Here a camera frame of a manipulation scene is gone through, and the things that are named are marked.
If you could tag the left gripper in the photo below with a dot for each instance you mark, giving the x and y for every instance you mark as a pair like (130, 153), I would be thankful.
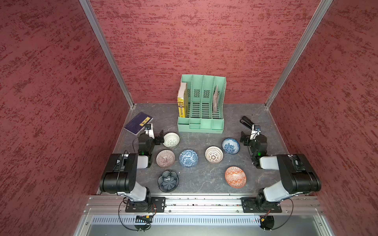
(157, 138)

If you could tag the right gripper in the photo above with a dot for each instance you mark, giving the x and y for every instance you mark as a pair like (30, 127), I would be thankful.
(246, 137)

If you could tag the pink striped bowl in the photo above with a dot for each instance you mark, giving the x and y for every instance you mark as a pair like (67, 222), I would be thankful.
(165, 158)

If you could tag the white green triangle bowl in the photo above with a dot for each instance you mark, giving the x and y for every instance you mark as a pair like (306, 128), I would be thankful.
(171, 140)

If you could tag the blue white rim bowl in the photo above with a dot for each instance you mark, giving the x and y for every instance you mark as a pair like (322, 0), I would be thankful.
(230, 146)

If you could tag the dark flower pattern bowl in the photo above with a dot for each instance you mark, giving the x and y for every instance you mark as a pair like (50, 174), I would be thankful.
(168, 181)

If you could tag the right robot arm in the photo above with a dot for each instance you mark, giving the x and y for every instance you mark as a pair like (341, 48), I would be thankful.
(296, 173)

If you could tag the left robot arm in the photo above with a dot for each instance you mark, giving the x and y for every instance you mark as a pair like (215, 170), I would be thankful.
(119, 175)

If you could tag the navy blue notebook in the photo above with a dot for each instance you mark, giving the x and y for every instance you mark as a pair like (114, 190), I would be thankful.
(137, 124)

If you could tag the orange patterned bowl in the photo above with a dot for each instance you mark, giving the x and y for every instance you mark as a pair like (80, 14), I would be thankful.
(235, 177)

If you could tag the white brown lattice bowl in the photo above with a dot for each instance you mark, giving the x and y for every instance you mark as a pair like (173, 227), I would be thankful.
(214, 154)

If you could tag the blue floral bowl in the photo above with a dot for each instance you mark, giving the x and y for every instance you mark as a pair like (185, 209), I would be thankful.
(188, 158)

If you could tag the yellow book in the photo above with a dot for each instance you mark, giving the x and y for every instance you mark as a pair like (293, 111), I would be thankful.
(182, 100)

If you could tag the pink thin book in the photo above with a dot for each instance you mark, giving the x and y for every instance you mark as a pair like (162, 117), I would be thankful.
(215, 100)

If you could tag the green desk file organizer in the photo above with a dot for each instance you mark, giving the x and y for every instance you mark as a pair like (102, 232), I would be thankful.
(200, 118)

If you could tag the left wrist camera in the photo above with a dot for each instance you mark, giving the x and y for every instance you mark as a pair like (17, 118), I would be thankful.
(149, 130)

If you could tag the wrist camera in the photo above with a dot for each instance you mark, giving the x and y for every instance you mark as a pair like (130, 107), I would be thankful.
(149, 130)
(256, 130)

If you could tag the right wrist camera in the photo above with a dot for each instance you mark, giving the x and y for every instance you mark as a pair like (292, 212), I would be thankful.
(256, 130)

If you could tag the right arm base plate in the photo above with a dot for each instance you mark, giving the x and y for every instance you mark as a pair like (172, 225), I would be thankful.
(257, 205)

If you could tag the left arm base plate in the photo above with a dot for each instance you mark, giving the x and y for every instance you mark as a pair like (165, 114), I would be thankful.
(158, 204)

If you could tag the left aluminium corner post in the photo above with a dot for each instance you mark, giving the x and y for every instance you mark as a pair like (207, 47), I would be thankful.
(90, 14)

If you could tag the aluminium corner post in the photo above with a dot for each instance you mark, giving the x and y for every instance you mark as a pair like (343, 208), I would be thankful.
(90, 14)
(313, 24)

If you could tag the right aluminium corner post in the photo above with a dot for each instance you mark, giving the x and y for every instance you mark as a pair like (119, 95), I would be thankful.
(313, 24)

